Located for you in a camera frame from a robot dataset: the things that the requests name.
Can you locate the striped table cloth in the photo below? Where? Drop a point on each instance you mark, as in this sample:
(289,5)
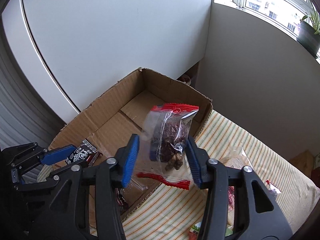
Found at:
(291,209)

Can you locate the potted spider plant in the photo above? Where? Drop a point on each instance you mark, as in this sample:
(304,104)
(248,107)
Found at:
(309,30)

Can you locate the red green snack pack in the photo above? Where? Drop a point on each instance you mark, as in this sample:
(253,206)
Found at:
(195,230)

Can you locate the clear red-edged dried fruit bag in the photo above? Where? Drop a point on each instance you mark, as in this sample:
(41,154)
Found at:
(163,142)

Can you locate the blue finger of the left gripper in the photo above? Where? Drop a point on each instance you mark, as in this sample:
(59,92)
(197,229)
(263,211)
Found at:
(58,152)
(61,176)

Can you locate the black white patterned snack pack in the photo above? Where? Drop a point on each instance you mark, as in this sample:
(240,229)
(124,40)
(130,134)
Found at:
(81,152)

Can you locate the bagged sliced bread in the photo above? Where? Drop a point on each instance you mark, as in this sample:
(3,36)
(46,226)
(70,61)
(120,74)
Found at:
(235,158)

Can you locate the green carton box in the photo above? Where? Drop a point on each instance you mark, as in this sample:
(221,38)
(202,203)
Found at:
(317,161)

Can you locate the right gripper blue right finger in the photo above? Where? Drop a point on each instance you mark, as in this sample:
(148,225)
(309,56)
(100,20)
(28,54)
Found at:
(208,173)

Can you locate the snickers bar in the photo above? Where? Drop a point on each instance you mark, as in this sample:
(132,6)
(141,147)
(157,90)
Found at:
(91,159)

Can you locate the brown cardboard box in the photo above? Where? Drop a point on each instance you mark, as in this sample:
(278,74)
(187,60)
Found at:
(108,123)

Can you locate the white window frame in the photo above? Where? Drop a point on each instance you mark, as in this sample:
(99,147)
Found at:
(285,14)

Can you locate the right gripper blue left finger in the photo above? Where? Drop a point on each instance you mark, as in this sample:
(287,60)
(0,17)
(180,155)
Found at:
(114,173)

